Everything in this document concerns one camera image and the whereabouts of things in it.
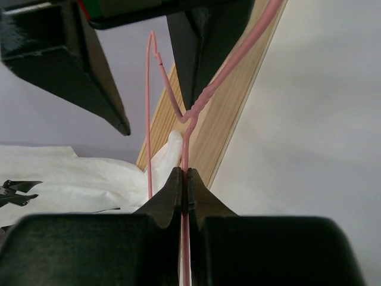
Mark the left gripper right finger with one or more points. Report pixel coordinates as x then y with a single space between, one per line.
228 249

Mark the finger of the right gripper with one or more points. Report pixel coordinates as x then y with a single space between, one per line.
50 44
202 38

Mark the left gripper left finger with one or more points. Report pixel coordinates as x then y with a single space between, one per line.
141 248

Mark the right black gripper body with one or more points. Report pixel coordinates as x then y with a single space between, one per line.
103 15

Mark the pink hanger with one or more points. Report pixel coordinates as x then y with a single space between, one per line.
192 115

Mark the white t shirt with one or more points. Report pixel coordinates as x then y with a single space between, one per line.
71 184

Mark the wooden clothes rack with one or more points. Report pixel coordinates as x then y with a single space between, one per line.
217 121

